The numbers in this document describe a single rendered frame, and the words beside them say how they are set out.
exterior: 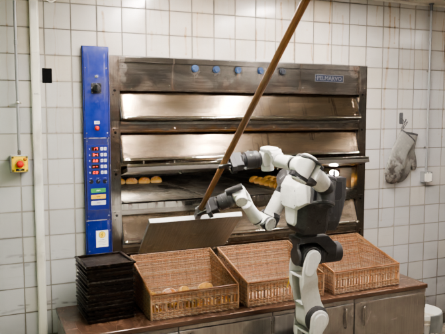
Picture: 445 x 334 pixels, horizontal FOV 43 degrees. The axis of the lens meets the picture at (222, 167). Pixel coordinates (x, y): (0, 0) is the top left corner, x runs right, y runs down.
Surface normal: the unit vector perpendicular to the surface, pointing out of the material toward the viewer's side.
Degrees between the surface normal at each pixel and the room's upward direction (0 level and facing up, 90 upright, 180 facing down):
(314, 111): 70
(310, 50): 90
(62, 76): 90
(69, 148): 90
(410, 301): 90
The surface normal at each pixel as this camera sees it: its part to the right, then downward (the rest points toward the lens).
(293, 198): -0.95, 0.04
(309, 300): 0.39, 0.08
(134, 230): 0.37, -0.26
